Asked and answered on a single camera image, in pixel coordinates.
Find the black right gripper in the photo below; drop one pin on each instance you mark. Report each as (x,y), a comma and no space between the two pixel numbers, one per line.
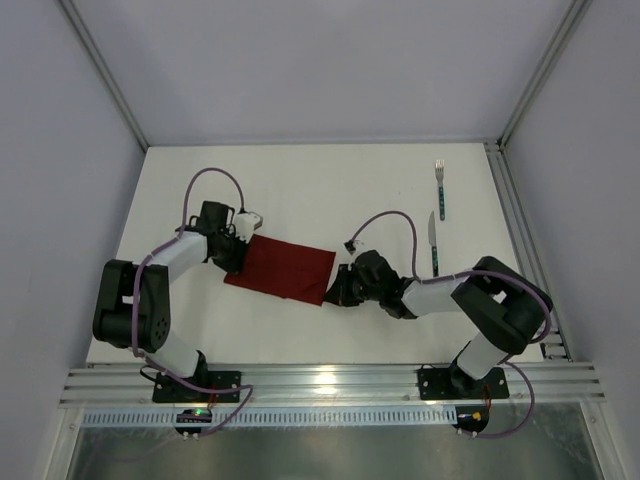
(347,286)

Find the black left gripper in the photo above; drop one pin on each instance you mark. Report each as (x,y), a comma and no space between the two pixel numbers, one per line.
(232,257)

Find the dark red cloth napkin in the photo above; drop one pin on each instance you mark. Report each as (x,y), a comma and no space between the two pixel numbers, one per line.
(285,270)

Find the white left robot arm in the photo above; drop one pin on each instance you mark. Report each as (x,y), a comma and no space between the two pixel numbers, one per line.
(133,309)

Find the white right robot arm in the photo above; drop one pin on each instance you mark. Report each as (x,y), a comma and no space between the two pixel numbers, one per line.
(507,310)

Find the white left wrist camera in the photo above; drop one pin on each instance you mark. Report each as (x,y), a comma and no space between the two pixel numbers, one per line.
(246,224)

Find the knife with teal handle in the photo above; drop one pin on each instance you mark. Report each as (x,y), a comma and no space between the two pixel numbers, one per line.
(432,238)

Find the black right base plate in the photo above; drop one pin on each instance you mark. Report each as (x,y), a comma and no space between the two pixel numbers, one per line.
(448,383)

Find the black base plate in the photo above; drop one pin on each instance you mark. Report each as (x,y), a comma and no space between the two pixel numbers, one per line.
(448,383)
(168,390)

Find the fork with teal handle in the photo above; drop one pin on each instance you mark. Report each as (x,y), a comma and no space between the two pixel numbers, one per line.
(439,175)

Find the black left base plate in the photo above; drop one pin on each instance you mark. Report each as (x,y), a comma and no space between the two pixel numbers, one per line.
(168,390)

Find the slotted cable duct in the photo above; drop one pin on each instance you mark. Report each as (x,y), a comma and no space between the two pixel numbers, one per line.
(317,416)

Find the aluminium front rail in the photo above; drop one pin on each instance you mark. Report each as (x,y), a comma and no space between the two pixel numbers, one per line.
(105,385)

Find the aluminium rail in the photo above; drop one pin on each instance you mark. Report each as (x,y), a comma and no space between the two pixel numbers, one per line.
(105,385)
(554,347)

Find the aluminium right side rail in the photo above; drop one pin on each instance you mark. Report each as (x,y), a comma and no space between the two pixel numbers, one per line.
(554,347)

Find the left corner frame post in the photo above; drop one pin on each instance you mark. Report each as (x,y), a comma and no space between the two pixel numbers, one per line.
(80,30)

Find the corner frame post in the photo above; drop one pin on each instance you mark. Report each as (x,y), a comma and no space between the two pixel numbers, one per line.
(80,30)
(563,33)

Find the right corner frame post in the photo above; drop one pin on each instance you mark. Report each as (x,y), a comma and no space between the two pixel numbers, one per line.
(563,33)

